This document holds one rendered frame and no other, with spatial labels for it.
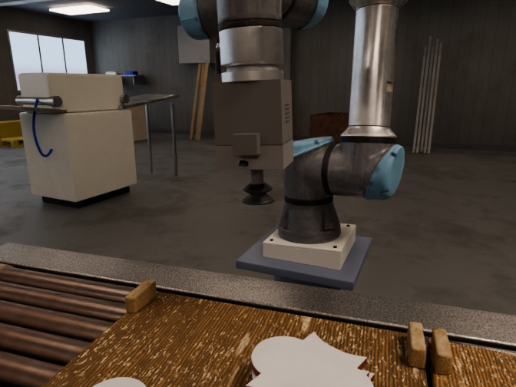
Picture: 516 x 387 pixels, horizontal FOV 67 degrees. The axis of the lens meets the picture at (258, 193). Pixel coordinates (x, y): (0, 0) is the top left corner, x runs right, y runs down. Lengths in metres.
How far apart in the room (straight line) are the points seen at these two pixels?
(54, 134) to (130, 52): 7.78
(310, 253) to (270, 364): 0.47
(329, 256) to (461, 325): 0.32
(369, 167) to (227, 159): 0.40
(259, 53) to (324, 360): 0.34
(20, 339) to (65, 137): 3.78
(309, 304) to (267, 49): 0.40
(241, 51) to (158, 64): 11.00
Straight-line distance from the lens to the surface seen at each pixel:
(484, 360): 0.58
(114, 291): 0.74
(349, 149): 0.83
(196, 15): 0.64
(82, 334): 0.66
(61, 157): 4.47
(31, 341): 0.66
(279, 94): 0.46
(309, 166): 0.87
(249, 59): 0.46
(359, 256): 0.96
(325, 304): 0.67
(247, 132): 0.47
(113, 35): 12.45
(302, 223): 0.90
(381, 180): 0.81
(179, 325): 0.59
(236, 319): 0.59
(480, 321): 0.71
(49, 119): 4.51
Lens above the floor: 1.26
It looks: 15 degrees down
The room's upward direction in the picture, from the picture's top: straight up
